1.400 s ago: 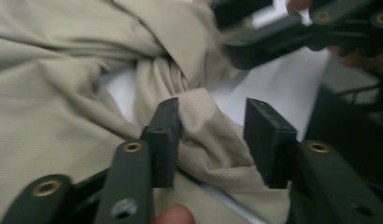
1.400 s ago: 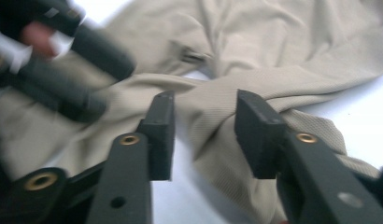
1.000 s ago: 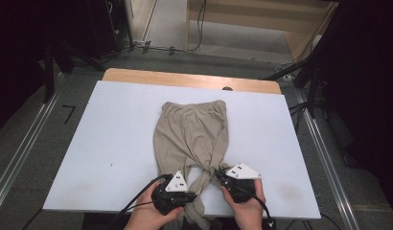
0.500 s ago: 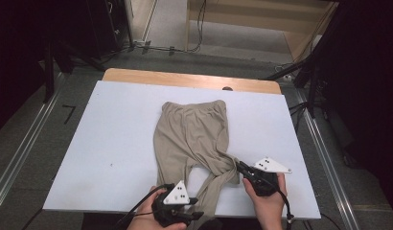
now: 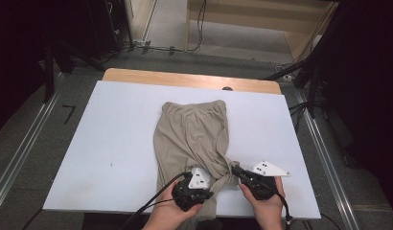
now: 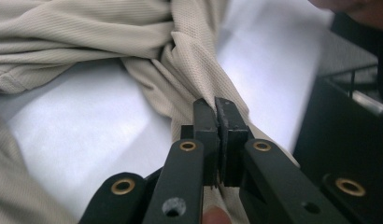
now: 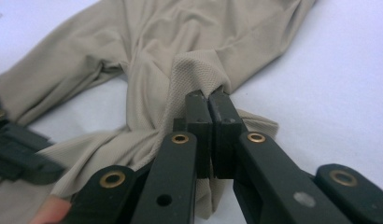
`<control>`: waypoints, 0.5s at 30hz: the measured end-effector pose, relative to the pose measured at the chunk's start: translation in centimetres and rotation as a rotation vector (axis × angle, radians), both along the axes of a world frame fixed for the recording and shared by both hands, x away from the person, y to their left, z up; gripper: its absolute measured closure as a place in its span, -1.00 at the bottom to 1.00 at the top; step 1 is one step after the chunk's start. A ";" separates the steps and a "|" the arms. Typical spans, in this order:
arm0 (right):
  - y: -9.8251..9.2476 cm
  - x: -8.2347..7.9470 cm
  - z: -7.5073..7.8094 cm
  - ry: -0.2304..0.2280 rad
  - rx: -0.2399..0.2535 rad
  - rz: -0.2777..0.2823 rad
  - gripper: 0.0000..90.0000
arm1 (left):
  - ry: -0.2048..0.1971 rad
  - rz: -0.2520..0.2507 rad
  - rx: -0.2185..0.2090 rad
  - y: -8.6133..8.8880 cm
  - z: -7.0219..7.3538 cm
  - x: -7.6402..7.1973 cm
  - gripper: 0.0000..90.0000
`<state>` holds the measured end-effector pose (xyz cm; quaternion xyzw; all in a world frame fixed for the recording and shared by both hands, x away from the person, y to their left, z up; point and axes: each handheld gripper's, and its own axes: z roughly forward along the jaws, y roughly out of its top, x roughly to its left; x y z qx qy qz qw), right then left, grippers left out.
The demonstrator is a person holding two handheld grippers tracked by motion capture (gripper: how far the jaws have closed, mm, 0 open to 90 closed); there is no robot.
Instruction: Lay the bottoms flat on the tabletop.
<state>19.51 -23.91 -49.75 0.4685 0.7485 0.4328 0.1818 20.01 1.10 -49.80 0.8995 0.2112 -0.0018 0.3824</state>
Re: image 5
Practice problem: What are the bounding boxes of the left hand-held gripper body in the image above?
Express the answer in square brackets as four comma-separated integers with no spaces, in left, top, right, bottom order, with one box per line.
[171,167,215,213]

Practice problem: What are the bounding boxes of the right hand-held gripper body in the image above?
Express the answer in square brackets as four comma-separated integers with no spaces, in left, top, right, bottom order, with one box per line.
[241,160,290,200]

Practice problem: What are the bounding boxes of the beige pants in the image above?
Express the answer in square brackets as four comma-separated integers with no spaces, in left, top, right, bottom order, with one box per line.
[152,99,241,230]

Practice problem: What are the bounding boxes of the person's right hand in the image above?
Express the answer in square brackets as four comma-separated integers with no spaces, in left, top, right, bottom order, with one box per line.
[239,176,286,230]

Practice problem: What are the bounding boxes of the person's left hand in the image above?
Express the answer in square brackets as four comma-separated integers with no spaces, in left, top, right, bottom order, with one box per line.
[141,181,203,230]

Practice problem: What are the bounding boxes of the white board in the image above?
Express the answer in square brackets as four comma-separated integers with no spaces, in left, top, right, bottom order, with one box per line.
[42,80,322,219]

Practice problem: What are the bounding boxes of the wooden table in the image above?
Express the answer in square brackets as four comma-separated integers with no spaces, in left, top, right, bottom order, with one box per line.
[102,67,283,96]

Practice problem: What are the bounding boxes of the black curtain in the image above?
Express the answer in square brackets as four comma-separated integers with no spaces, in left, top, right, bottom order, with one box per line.
[312,0,393,221]
[0,0,55,138]

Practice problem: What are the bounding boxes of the wooden shelf unit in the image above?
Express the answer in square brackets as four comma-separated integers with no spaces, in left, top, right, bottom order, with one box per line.
[184,0,339,61]

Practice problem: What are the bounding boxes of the black equipment rack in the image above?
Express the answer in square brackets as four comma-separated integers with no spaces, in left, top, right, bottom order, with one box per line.
[87,0,133,58]

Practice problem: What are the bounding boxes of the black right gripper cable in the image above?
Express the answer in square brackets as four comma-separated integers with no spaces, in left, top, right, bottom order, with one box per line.
[270,185,294,230]

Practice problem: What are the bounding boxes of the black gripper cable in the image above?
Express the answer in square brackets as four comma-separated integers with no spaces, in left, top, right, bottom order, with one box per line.
[270,185,294,230]
[121,172,189,230]

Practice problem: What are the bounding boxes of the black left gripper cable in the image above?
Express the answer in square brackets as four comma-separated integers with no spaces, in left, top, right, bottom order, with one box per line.
[121,172,189,230]

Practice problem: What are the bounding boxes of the metal floor rail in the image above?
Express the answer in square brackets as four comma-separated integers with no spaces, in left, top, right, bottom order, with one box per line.
[293,89,361,230]
[0,73,66,219]

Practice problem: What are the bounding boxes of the black floor cables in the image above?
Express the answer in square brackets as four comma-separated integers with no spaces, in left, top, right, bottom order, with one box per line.
[289,101,315,132]

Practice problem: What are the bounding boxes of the black hanging cable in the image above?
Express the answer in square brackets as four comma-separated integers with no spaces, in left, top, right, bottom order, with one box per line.
[188,0,208,54]

